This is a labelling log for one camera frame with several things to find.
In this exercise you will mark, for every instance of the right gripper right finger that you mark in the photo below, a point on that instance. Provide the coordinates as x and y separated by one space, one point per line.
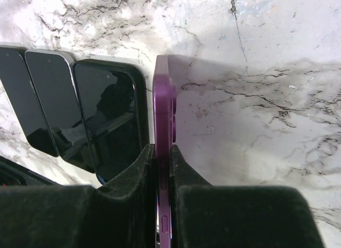
237 216

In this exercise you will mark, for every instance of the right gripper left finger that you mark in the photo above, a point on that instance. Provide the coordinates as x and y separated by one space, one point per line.
121 213

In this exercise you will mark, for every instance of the black mounting rail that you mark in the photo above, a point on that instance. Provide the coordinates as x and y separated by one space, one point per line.
13 174

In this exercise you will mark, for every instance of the black phone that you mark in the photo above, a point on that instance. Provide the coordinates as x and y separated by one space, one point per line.
16 81

